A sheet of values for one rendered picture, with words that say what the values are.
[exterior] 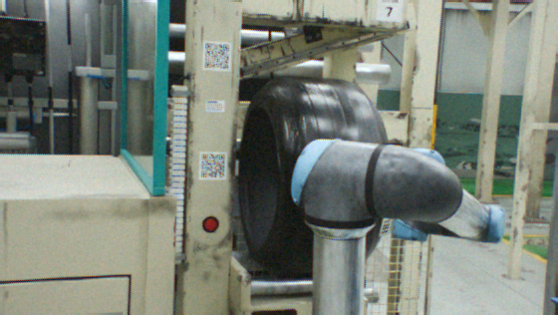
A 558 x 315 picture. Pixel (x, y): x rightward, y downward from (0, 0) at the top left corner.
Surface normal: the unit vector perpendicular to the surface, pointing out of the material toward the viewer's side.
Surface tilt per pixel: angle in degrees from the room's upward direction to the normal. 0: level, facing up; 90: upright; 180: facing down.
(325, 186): 94
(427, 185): 83
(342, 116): 49
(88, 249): 90
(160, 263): 90
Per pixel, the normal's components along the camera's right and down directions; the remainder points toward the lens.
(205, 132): 0.31, 0.12
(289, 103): -0.48, -0.55
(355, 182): -0.48, 0.05
